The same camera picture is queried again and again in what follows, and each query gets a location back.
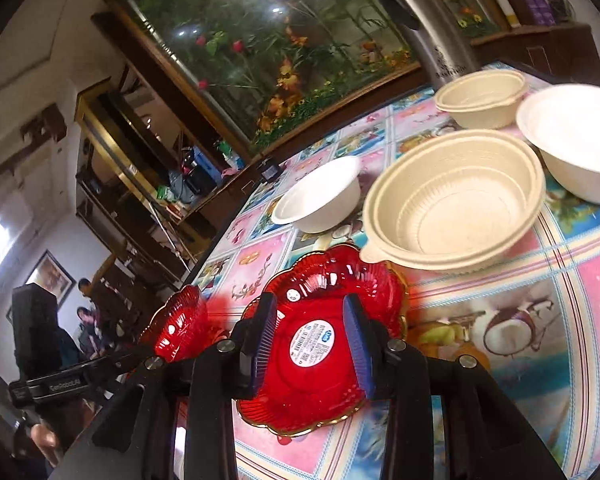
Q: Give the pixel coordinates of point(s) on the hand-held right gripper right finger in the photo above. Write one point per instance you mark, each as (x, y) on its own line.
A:
(357, 350)

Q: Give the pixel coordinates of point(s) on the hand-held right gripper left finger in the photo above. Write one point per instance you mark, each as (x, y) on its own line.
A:
(265, 345)

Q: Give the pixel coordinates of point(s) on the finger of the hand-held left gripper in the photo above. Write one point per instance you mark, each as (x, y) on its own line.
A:
(110, 367)

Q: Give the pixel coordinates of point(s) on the large red scalloped plate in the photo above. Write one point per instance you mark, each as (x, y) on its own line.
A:
(305, 385)

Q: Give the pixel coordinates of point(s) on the small red scalloped plate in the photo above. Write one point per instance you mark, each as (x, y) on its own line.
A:
(180, 322)

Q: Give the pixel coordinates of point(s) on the white paper bowl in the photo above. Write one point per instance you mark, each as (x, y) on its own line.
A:
(575, 130)
(320, 200)

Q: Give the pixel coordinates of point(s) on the beige ribbed plastic bowl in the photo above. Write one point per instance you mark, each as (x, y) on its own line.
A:
(455, 210)
(480, 105)

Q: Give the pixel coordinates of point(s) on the person's left hand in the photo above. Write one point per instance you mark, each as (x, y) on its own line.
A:
(42, 440)

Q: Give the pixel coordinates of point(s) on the wooden chair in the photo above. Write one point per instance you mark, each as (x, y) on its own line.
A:
(125, 285)

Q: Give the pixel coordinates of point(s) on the wooden sideboard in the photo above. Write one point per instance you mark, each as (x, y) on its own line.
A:
(215, 205)

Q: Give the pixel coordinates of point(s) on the black kitchen appliance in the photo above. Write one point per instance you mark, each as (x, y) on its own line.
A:
(197, 182)

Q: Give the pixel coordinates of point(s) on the green plastic bag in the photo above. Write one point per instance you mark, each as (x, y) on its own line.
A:
(163, 193)

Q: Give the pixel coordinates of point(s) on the gold framed glass cabinet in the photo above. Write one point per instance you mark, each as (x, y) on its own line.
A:
(115, 160)

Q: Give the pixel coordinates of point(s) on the printed pink blue tablecloth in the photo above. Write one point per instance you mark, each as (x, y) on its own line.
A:
(555, 385)

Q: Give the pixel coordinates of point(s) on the glass flower display case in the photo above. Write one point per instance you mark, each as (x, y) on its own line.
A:
(260, 45)

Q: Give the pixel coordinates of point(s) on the stainless steel thermos jug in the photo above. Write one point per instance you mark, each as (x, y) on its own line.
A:
(425, 35)

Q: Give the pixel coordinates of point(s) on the dark wooden cabinet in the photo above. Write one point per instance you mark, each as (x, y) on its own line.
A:
(540, 50)

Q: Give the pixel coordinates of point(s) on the purple bottle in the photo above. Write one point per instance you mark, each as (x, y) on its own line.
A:
(530, 6)
(546, 8)

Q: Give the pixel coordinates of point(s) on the framed wall picture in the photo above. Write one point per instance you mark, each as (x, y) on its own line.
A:
(50, 275)

